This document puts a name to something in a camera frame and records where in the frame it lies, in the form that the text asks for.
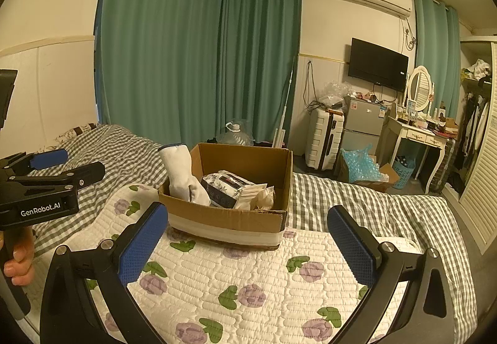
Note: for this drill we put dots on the blue laundry basket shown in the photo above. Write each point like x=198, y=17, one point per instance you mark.
x=403, y=173

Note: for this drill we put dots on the cream plastic packet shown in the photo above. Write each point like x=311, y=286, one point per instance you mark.
x=248, y=198

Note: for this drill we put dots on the ruffled floral pillow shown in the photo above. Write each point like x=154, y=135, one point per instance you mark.
x=75, y=132

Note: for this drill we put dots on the small open cardboard box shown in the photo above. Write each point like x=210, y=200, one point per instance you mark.
x=384, y=177

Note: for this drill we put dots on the black white patterned packet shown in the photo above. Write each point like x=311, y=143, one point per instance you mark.
x=223, y=192

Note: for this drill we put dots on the blue bubble wrap bag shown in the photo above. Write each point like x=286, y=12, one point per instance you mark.
x=359, y=165

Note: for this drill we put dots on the white wardrobe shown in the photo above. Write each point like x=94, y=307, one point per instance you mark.
x=481, y=173

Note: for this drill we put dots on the small photo frame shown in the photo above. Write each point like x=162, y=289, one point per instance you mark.
x=411, y=106

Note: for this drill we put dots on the person's left hand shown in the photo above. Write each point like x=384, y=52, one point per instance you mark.
x=23, y=254

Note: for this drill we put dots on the black wall television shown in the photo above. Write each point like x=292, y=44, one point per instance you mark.
x=376, y=62

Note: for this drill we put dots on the clear plastic bag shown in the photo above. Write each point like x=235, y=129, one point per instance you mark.
x=334, y=91

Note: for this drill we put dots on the clear water jug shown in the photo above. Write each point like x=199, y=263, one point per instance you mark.
x=237, y=136

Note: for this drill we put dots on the white and green fuzzy sock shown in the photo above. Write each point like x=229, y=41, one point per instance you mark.
x=178, y=173

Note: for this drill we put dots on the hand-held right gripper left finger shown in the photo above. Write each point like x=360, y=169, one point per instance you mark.
x=143, y=239

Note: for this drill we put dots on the white oval mirror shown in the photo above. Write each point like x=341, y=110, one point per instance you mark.
x=421, y=88

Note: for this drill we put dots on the floral quilted mat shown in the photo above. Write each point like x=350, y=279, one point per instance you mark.
x=233, y=274

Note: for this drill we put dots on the white mop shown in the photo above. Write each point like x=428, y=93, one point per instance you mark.
x=280, y=138

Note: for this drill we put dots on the clothes pile on wardrobe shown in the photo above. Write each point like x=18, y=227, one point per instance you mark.
x=477, y=68

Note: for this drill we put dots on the white vanity table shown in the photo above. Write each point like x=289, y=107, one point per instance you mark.
x=415, y=136

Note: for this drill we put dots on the teal curtain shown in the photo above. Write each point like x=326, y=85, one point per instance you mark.
x=155, y=37
x=260, y=49
x=435, y=53

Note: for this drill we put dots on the silver small fridge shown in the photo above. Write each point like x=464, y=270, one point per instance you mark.
x=365, y=122

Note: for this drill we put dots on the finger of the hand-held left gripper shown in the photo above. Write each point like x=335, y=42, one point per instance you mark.
x=48, y=159
x=81, y=173

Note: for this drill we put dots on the white suitcase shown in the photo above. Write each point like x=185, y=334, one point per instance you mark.
x=322, y=138

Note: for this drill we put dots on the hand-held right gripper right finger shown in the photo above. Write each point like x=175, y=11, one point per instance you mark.
x=353, y=243

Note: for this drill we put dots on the hanging dark clothes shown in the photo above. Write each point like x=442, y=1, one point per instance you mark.
x=470, y=126

